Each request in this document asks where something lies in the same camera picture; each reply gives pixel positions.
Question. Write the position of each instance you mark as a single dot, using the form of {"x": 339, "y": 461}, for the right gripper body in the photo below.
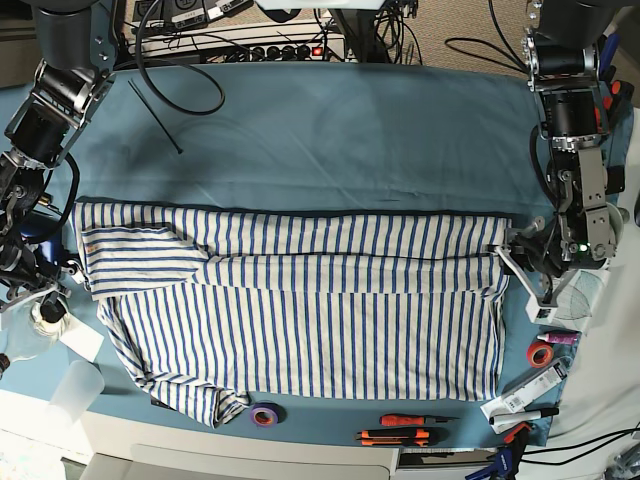
{"x": 27, "y": 269}

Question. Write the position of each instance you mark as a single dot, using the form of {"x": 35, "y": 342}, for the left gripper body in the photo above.
{"x": 559, "y": 247}

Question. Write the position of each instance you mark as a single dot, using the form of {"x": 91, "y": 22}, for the blue white striped T-shirt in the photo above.
{"x": 204, "y": 308}

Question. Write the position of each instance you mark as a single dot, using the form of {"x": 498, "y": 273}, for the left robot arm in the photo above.
{"x": 563, "y": 54}

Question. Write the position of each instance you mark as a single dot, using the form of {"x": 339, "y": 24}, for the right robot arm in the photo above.
{"x": 79, "y": 43}

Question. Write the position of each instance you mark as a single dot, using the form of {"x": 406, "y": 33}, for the beige ceramic mug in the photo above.
{"x": 618, "y": 217}

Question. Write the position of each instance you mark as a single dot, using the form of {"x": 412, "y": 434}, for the clear plastic bottle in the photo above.
{"x": 31, "y": 329}

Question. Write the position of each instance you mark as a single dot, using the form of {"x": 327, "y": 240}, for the leaf pattern card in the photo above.
{"x": 578, "y": 294}

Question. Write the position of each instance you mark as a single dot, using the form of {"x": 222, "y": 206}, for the small black box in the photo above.
{"x": 616, "y": 180}

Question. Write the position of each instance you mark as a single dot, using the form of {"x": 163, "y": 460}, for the small purple tube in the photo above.
{"x": 562, "y": 338}

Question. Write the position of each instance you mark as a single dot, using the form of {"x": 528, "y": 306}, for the orange tape roll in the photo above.
{"x": 540, "y": 354}

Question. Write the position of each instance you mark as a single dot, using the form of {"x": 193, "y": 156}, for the translucent plastic cup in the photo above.
{"x": 79, "y": 388}

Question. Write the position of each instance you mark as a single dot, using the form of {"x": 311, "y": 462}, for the teal table cloth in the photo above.
{"x": 311, "y": 136}

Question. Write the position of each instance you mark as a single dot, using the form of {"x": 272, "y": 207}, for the white packaged item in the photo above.
{"x": 528, "y": 391}

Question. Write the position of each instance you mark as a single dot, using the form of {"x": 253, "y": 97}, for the black marker pen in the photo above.
{"x": 525, "y": 416}

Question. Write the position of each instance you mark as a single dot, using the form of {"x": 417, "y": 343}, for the blue black clamp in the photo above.
{"x": 505, "y": 463}

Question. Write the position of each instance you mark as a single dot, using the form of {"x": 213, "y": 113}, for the red screwdriver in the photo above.
{"x": 402, "y": 420}

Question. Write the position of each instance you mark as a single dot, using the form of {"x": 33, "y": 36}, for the purple tape roll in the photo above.
{"x": 266, "y": 414}

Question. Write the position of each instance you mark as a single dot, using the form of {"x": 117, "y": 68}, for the orange utility knife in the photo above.
{"x": 406, "y": 436}

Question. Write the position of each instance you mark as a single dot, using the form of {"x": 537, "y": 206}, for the black power strip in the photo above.
{"x": 272, "y": 53}

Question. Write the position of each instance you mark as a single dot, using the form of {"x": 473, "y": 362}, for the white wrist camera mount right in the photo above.
{"x": 20, "y": 300}

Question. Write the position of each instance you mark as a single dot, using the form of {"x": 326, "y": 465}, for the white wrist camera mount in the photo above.
{"x": 20, "y": 300}
{"x": 541, "y": 308}

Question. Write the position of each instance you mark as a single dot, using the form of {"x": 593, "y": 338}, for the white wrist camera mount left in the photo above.
{"x": 541, "y": 308}

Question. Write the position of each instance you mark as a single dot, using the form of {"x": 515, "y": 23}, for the black cable tie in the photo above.
{"x": 154, "y": 115}

